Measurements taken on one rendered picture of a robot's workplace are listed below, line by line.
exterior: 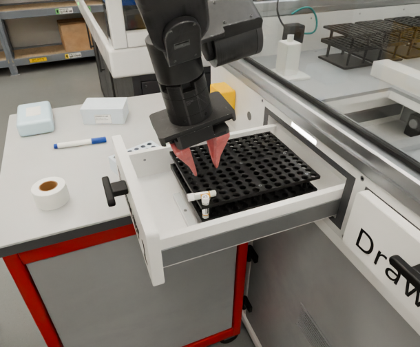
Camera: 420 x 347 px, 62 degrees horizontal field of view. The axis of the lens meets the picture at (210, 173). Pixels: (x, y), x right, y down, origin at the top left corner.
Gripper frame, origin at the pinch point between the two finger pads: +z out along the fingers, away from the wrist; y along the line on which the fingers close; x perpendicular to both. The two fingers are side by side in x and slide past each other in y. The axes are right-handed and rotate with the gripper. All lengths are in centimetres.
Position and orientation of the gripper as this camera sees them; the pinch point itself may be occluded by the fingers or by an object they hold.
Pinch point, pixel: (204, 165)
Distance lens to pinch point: 51.3
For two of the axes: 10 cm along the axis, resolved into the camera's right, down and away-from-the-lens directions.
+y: -9.2, 3.6, -1.4
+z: 1.8, 7.3, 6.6
